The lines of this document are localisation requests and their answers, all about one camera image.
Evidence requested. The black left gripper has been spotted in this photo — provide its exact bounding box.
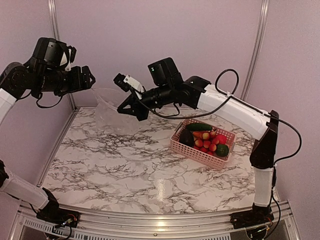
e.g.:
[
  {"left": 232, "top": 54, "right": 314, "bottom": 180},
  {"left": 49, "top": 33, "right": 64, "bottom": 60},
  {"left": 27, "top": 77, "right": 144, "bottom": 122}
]
[{"left": 32, "top": 64, "right": 95, "bottom": 96}]

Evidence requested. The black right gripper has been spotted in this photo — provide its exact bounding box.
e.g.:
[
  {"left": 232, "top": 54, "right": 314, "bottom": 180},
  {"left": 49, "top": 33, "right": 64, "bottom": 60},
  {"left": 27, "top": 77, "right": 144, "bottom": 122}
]
[{"left": 116, "top": 83, "right": 173, "bottom": 122}]

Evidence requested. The clear zip top bag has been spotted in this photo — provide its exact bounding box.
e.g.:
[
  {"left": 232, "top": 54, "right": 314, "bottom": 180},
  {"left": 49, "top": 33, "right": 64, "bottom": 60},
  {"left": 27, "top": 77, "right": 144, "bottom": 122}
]
[{"left": 92, "top": 88, "right": 144, "bottom": 135}]

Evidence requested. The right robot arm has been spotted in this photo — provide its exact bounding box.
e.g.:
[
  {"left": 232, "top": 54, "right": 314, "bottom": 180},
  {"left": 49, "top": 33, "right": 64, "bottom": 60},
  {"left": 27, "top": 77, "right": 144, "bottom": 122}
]
[{"left": 113, "top": 57, "right": 279, "bottom": 225}]

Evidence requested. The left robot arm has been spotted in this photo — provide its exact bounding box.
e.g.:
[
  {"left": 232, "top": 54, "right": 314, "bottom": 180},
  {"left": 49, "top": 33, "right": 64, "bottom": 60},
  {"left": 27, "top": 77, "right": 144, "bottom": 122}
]
[{"left": 0, "top": 37, "right": 96, "bottom": 223}]

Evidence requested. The dark purple eggplant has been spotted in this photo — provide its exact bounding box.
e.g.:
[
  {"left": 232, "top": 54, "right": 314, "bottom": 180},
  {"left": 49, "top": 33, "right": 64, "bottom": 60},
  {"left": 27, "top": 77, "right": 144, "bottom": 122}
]
[{"left": 179, "top": 128, "right": 195, "bottom": 148}]

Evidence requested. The green cucumber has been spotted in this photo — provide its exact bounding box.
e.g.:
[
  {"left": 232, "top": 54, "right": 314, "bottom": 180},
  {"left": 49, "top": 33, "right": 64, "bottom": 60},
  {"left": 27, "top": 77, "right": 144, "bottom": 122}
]
[{"left": 185, "top": 122, "right": 213, "bottom": 132}]

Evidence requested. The orange carrot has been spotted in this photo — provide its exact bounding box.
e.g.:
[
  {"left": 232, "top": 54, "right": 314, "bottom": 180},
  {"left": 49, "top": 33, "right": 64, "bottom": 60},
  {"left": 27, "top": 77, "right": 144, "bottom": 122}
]
[{"left": 192, "top": 131, "right": 203, "bottom": 140}]

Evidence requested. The bunch of red lychees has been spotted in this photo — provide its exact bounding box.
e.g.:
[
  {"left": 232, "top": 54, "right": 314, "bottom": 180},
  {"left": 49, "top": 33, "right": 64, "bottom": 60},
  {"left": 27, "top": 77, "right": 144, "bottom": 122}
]
[{"left": 193, "top": 130, "right": 219, "bottom": 156}]

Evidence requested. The red strawberry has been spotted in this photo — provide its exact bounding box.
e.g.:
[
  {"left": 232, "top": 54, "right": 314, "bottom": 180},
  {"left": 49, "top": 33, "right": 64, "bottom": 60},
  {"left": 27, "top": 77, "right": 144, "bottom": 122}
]
[{"left": 215, "top": 134, "right": 227, "bottom": 144}]

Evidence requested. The green avocado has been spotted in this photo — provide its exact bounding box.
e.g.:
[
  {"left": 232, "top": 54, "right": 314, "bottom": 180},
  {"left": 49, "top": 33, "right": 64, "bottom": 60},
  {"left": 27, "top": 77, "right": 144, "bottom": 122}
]
[{"left": 215, "top": 144, "right": 230, "bottom": 158}]

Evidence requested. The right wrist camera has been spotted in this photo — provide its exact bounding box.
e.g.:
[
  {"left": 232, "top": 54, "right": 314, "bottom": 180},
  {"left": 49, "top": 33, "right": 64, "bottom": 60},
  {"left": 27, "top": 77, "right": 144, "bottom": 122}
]
[{"left": 113, "top": 73, "right": 146, "bottom": 100}]

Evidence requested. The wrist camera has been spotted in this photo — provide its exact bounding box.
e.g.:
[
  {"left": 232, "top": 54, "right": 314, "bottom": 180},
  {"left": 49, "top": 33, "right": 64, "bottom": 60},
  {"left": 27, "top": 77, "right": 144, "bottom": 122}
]
[
  {"left": 60, "top": 43, "right": 77, "bottom": 72},
  {"left": 113, "top": 73, "right": 146, "bottom": 100}
]

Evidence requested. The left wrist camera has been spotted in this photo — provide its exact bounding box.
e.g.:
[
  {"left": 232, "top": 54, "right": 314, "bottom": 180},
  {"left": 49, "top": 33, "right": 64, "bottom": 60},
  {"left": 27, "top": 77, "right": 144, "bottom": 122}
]
[{"left": 60, "top": 43, "right": 77, "bottom": 72}]

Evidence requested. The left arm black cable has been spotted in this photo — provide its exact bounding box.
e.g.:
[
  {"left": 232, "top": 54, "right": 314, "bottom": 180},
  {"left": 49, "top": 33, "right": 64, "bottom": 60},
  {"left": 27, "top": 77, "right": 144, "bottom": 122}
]
[{"left": 34, "top": 92, "right": 66, "bottom": 110}]

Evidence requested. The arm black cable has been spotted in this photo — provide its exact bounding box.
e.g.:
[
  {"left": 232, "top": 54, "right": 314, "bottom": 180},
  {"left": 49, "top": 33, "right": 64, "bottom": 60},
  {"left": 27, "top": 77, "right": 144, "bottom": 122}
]
[
  {"left": 147, "top": 68, "right": 302, "bottom": 226},
  {"left": 34, "top": 92, "right": 66, "bottom": 110}
]

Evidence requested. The left aluminium corner post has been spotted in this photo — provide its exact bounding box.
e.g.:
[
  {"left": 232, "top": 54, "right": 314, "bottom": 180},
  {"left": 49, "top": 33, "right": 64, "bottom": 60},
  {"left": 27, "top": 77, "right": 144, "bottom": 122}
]
[{"left": 47, "top": 0, "right": 77, "bottom": 112}]

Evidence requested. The aluminium corner post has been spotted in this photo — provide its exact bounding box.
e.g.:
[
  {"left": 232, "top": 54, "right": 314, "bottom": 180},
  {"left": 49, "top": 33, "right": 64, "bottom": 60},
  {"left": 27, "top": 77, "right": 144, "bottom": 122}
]
[
  {"left": 240, "top": 0, "right": 270, "bottom": 101},
  {"left": 47, "top": 0, "right": 77, "bottom": 112}
]

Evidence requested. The aluminium front table rail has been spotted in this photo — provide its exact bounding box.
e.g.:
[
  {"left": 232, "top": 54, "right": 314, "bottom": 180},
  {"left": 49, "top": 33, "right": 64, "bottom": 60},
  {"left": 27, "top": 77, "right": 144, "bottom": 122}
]
[{"left": 7, "top": 201, "right": 302, "bottom": 240}]

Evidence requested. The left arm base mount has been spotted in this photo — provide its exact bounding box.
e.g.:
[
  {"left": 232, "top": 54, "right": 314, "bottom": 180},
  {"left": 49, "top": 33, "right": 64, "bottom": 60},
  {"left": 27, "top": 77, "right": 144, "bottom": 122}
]
[{"left": 36, "top": 208, "right": 80, "bottom": 228}]

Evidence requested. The right aluminium corner post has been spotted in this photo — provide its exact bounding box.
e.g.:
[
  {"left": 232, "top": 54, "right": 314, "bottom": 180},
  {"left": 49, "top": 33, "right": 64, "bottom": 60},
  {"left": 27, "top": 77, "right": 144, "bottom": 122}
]
[{"left": 240, "top": 0, "right": 270, "bottom": 101}]

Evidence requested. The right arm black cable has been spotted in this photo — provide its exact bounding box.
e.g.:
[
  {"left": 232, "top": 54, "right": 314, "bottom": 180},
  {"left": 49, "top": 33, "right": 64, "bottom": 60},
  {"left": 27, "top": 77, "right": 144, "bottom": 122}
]
[{"left": 147, "top": 68, "right": 302, "bottom": 226}]

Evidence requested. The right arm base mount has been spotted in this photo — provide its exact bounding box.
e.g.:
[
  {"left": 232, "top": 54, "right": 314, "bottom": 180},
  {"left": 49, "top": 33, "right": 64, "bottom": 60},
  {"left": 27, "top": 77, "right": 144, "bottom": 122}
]
[{"left": 230, "top": 210, "right": 275, "bottom": 229}]

